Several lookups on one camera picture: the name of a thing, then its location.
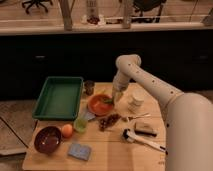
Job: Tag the office chair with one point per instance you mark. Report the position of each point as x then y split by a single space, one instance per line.
38 3
142 6

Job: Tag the black white dish brush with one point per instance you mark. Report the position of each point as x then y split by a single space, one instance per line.
130 136

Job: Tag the green pepper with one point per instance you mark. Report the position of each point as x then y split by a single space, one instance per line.
108 100

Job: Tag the grey spatula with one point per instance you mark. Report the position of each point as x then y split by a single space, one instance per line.
87 115

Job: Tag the office chair left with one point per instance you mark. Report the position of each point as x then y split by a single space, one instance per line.
38 3

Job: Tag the dark metal cup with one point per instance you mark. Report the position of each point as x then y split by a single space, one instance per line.
89 87

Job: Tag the green plastic tray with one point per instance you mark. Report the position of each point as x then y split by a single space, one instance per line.
59 99

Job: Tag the silver spoon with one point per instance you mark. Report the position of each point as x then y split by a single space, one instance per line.
129 118

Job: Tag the small green cup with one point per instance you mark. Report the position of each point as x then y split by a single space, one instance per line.
80 125

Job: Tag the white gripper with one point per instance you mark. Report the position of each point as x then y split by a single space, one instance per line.
116 96

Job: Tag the orange fruit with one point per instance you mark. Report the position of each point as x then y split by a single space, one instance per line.
67 130

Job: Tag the orange-red bowl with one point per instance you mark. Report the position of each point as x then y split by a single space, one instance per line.
98 107

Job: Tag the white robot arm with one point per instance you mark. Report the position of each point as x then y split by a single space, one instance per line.
188 117

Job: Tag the blue sponge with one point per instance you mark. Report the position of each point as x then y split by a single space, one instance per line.
79 151

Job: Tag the dark purple bowl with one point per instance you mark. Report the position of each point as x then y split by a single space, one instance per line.
48 140

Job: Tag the brown black block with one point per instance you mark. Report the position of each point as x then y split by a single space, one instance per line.
144 128

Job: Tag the office chair right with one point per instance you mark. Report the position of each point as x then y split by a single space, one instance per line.
142 6

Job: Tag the bunch of dark grapes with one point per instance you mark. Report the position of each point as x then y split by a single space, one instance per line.
108 121

